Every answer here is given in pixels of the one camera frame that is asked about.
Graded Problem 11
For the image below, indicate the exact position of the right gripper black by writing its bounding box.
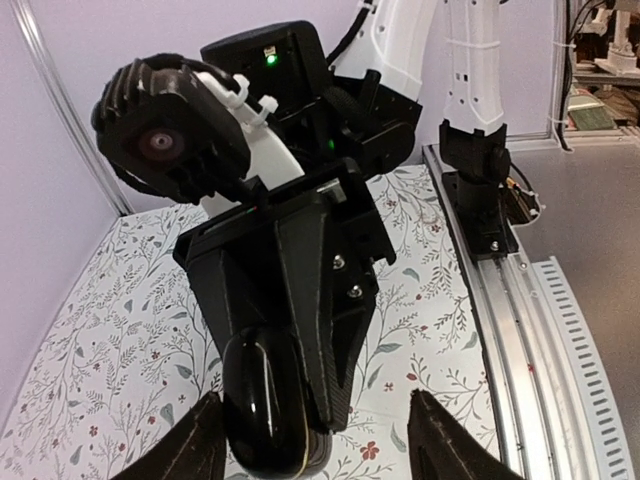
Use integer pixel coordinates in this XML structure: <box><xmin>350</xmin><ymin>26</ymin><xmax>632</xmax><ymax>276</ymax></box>
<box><xmin>174</xmin><ymin>159</ymin><xmax>396</xmax><ymax>432</ymax></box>

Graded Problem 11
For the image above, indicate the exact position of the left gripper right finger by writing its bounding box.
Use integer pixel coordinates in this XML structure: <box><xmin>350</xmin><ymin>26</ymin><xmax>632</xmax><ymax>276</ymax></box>
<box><xmin>407</xmin><ymin>389</ymin><xmax>522</xmax><ymax>480</ymax></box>

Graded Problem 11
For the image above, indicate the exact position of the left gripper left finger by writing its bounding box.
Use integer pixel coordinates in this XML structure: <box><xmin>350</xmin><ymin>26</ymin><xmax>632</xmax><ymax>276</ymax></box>
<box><xmin>114</xmin><ymin>392</ymin><xmax>227</xmax><ymax>480</ymax></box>

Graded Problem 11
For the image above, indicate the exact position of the black earbud charging case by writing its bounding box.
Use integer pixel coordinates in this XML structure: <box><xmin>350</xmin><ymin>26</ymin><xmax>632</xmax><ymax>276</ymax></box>
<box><xmin>223</xmin><ymin>327</ymin><xmax>332</xmax><ymax>479</ymax></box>

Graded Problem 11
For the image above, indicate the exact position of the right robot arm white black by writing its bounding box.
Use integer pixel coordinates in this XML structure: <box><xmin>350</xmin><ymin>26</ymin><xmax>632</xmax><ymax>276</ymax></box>
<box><xmin>174</xmin><ymin>1</ymin><xmax>434</xmax><ymax>438</ymax></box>

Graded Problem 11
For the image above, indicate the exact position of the floral patterned table mat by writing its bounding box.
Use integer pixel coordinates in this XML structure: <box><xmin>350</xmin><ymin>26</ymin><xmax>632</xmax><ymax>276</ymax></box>
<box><xmin>0</xmin><ymin>162</ymin><xmax>501</xmax><ymax>480</ymax></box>

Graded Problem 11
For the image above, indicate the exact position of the aluminium front rail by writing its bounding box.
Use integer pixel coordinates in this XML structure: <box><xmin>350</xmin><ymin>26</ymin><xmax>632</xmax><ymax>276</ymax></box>
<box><xmin>423</xmin><ymin>146</ymin><xmax>639</xmax><ymax>479</ymax></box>

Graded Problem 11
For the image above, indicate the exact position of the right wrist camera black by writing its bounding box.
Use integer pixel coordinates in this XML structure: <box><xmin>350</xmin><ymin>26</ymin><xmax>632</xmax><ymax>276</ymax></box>
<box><xmin>91</xmin><ymin>53</ymin><xmax>254</xmax><ymax>204</ymax></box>

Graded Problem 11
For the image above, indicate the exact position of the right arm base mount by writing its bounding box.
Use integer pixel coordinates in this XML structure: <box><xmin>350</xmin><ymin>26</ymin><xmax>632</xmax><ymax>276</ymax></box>
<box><xmin>439</xmin><ymin>120</ymin><xmax>543</xmax><ymax>260</ymax></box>

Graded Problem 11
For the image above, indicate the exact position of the left aluminium corner post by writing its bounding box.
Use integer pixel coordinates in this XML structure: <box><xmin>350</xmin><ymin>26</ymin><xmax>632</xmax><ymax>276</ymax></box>
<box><xmin>8</xmin><ymin>0</ymin><xmax>134</xmax><ymax>216</ymax></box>

